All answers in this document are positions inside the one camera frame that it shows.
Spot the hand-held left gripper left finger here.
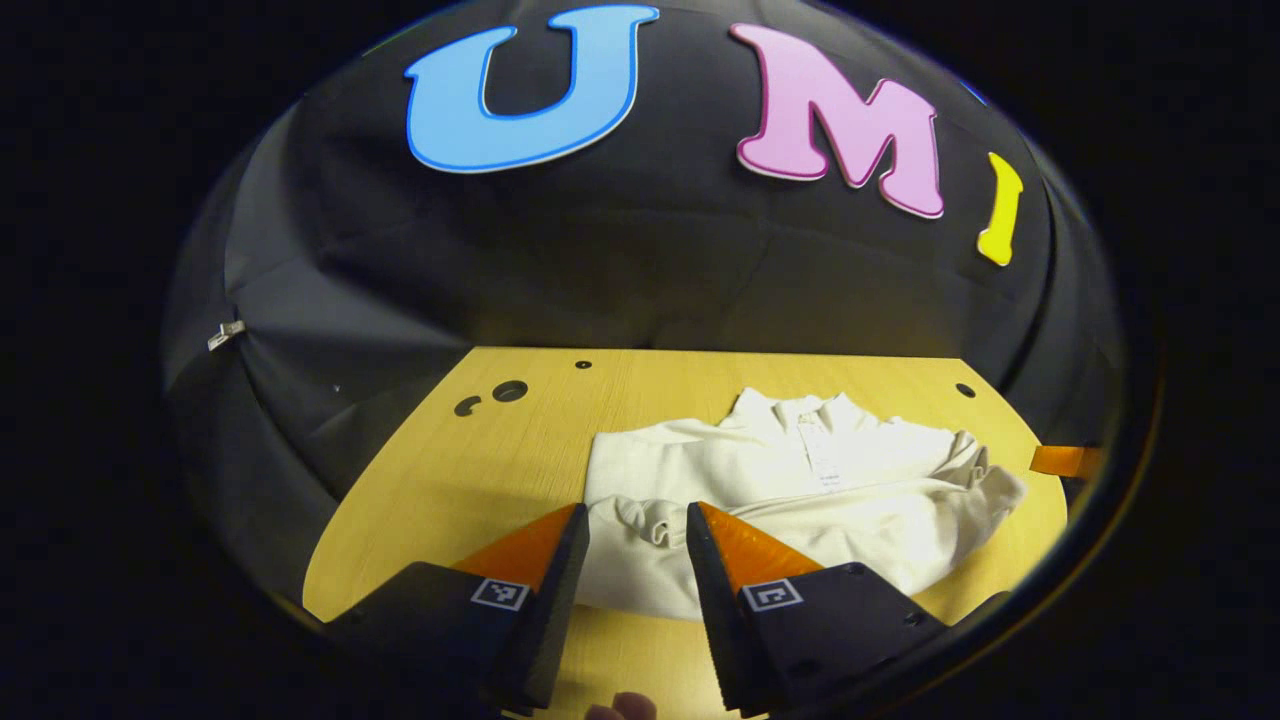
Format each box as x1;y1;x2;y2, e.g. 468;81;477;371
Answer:
325;502;591;716

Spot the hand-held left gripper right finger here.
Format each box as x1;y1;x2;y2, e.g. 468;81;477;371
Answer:
686;501;949;717

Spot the cream white sweatshirt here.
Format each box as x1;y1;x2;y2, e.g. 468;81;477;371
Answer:
575;388;1028;623

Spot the white paper garment tag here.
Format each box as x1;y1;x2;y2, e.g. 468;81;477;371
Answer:
805;425;849;493

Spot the black backdrop cloth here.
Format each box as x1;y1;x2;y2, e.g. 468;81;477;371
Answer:
165;0;1121;601

